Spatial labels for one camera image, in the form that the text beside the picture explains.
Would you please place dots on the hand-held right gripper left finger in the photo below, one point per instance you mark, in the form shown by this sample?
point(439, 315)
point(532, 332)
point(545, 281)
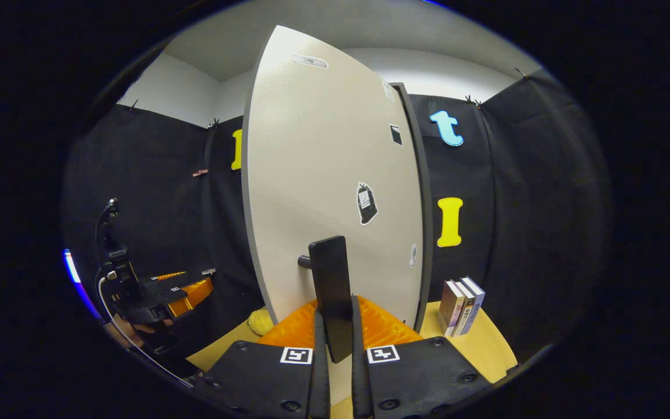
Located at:
point(320, 384)

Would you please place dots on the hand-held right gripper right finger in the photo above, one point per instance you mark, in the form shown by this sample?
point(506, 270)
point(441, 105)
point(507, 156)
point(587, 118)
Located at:
point(359, 384)

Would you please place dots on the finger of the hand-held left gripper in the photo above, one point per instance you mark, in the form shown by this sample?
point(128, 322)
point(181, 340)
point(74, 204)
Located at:
point(184, 274)
point(192, 297)

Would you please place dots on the beige cabinet door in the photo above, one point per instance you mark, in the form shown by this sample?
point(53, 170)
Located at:
point(312, 145)

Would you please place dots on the dark grey cabinet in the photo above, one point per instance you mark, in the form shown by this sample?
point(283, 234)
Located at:
point(425, 233)

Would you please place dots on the yellow textured toy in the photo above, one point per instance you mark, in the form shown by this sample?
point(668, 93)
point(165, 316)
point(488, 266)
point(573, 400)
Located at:
point(260, 322)

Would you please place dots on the purple spine book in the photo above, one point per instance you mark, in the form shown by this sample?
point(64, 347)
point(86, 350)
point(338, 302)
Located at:
point(450, 308)

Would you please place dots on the tan spine book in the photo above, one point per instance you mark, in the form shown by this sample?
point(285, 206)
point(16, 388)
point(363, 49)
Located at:
point(465, 311)

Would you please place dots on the black backdrop cloth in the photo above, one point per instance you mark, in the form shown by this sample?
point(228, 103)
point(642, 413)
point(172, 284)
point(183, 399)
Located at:
point(544, 203)

